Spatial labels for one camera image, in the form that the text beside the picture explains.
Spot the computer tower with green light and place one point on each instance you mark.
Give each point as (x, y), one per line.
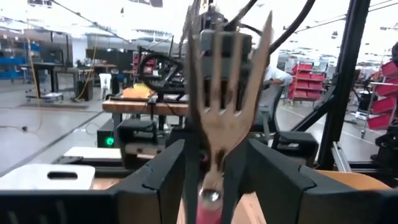
(104, 137)

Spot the orange plastic bin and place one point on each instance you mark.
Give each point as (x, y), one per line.
(354, 182)

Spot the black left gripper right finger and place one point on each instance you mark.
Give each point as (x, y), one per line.
(280, 199)

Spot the orange container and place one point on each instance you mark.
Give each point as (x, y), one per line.
(136, 91)

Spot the blue storage shelving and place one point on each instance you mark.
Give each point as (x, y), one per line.
(12, 60)

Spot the white plastic bin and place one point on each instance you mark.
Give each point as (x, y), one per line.
(25, 179)

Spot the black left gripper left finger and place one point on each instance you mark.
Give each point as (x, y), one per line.
(149, 202)

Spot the wooden background table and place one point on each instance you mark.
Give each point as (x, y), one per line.
(133, 107)

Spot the red storage bin rack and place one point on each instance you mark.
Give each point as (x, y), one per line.
(384, 105)
(306, 84)

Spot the person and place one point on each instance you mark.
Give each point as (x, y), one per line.
(275, 81)

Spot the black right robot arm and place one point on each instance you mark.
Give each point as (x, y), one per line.
(226, 46)

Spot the white plastic chair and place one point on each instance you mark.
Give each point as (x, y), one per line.
(105, 82)

